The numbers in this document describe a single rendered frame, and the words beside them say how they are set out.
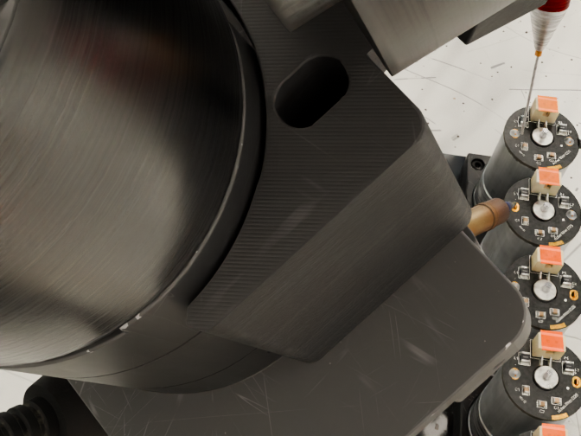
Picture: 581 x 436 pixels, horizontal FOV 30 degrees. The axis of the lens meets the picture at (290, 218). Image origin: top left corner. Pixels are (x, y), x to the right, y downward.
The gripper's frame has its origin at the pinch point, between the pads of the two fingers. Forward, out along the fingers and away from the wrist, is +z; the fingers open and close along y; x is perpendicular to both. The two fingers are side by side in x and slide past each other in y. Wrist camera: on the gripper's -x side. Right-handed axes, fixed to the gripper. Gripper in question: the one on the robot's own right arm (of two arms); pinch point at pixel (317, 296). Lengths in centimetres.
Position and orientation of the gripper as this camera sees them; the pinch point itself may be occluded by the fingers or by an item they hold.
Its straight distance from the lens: 26.9
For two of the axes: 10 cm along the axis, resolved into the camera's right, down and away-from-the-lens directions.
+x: -7.3, 6.8, 0.6
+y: -6.2, -7.1, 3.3
